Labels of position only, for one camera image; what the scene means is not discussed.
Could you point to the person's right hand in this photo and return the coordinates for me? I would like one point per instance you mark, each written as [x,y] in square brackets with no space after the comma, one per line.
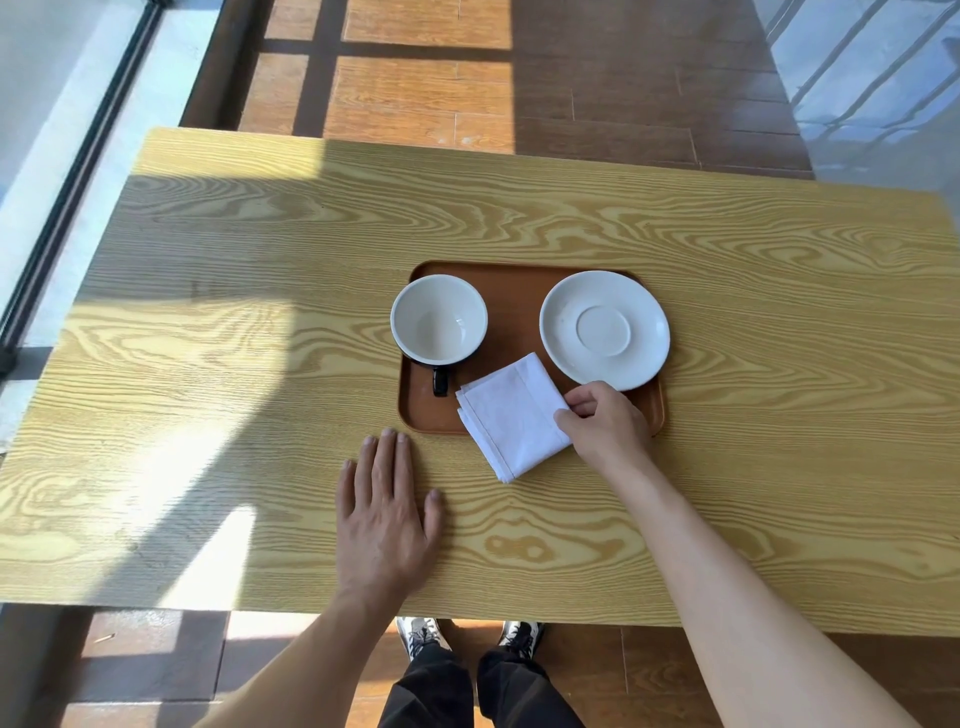
[611,431]

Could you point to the person's left hand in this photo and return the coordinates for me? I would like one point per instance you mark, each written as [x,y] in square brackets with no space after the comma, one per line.
[384,536]

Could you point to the person's right middle finger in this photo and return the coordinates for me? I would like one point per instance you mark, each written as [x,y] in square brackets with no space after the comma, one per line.
[583,409]

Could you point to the person's left little finger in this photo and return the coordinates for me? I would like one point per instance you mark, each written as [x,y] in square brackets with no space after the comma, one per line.
[346,487]

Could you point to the person's right thumb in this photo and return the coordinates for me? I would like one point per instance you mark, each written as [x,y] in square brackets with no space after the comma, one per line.
[568,427]

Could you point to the person's left middle finger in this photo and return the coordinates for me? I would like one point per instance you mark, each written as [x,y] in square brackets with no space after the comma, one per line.
[385,465]

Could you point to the person's left thumb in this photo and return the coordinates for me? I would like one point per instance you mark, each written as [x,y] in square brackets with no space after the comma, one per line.
[433,514]

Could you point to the white napkin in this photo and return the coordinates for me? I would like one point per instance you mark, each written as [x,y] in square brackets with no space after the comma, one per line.
[514,416]

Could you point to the person's left forearm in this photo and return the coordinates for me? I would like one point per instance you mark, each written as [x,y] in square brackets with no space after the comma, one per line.
[311,664]

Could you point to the person's right forearm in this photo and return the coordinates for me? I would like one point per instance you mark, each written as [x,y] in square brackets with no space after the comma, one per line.
[739,600]

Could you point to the white saucer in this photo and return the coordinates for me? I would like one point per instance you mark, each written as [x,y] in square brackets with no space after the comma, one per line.
[604,330]

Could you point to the brown serving tray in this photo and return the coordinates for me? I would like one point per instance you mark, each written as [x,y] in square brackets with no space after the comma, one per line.
[514,315]

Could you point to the person's left black-white shoe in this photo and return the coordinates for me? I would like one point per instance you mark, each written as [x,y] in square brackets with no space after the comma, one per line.
[420,636]

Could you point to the person's black-white shoe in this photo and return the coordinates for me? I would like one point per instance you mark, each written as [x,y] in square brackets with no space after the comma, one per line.
[420,636]
[521,637]

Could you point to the person's right black-white shoe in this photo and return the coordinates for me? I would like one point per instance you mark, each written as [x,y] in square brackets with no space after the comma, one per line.
[521,637]

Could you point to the person's left black trouser leg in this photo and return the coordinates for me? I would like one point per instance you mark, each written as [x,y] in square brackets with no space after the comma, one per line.
[431,690]

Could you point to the person's black trouser leg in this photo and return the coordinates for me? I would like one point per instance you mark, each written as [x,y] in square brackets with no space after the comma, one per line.
[431,690]
[521,690]

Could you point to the person's right black trouser leg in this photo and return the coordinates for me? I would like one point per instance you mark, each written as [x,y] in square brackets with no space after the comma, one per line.
[521,690]

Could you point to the black window frame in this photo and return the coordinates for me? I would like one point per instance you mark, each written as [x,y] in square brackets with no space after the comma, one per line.
[79,172]

